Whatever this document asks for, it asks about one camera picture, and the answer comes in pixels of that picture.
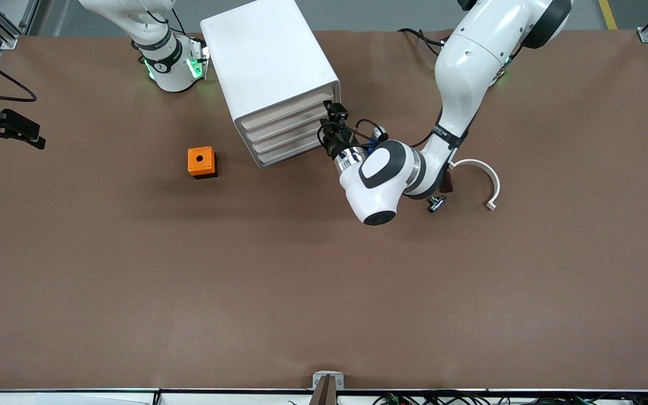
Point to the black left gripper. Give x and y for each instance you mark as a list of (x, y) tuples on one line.
[(334, 146)]

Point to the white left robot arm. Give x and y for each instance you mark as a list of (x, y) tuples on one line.
[(470, 56)]

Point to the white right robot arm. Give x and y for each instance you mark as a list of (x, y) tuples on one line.
[(169, 73)]

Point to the brown terminal block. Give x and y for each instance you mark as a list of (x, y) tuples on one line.
[(448, 184)]

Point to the small silver metal connector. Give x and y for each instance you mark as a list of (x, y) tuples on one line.
[(437, 203)]

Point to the orange box with hole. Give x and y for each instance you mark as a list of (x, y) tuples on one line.
[(194, 166)]

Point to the white curved plastic arc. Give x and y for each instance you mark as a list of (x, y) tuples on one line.
[(484, 167)]

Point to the grey metal mount bracket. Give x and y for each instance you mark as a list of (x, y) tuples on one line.
[(318, 379)]

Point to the brown mount bar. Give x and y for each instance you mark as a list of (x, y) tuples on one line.
[(325, 394)]

